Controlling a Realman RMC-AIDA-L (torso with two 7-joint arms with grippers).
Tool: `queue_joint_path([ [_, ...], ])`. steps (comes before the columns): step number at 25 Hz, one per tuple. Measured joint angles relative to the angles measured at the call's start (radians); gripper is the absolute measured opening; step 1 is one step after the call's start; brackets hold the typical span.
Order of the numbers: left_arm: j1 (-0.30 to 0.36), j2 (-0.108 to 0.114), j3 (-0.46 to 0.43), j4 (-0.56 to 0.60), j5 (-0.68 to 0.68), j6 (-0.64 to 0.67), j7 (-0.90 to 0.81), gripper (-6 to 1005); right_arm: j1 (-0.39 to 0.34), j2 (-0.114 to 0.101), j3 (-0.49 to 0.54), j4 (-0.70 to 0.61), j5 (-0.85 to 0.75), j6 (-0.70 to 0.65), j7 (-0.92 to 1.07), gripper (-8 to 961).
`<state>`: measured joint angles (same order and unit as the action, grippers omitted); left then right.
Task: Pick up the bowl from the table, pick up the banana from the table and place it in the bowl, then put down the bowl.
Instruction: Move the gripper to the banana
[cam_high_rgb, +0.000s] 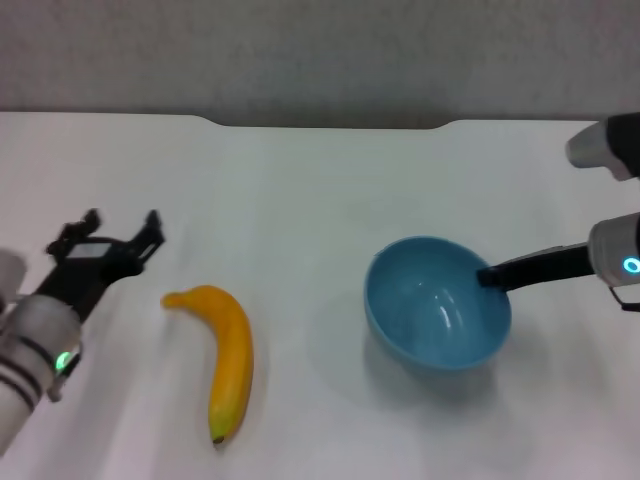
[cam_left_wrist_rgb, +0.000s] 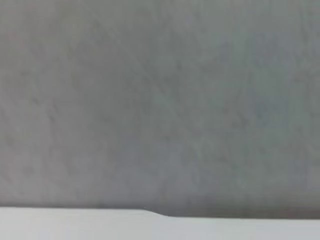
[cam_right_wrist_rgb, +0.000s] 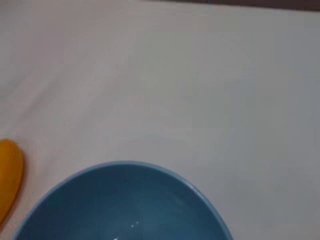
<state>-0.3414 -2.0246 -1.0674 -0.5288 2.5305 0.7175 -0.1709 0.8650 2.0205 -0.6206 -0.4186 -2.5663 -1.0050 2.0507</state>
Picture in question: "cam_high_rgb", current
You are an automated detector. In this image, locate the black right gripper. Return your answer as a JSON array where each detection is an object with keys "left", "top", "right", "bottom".
[{"left": 477, "top": 243, "right": 596, "bottom": 290}]

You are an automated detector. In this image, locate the yellow banana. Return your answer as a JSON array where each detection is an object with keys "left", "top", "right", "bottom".
[{"left": 159, "top": 284, "right": 255, "bottom": 445}]

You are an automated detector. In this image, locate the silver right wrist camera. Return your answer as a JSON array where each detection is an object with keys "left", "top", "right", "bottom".
[{"left": 564, "top": 113, "right": 640, "bottom": 182}]

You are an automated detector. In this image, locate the right wrist cable with plug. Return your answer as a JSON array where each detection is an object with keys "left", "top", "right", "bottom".
[{"left": 607, "top": 285, "right": 640, "bottom": 314}]

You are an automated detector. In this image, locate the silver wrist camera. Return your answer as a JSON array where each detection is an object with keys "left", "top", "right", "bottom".
[
  {"left": 0, "top": 249, "right": 29, "bottom": 301},
  {"left": 564, "top": 113, "right": 640, "bottom": 182}
]

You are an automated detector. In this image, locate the left wrist cable with plug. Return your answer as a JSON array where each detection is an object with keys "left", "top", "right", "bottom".
[{"left": 47, "top": 349, "right": 81, "bottom": 404}]

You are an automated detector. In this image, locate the wrist cable with plug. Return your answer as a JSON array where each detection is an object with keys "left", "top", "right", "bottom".
[
  {"left": 607, "top": 285, "right": 640, "bottom": 314},
  {"left": 47, "top": 349, "right": 81, "bottom": 404}
]

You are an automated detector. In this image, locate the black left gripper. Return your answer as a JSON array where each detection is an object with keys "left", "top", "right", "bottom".
[{"left": 34, "top": 209, "right": 165, "bottom": 324}]

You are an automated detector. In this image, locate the blue plastic bowl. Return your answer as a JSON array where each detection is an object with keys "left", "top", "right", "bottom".
[{"left": 363, "top": 236, "right": 514, "bottom": 374}]

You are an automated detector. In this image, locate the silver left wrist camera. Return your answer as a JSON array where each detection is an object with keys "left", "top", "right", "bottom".
[{"left": 0, "top": 249, "right": 29, "bottom": 301}]

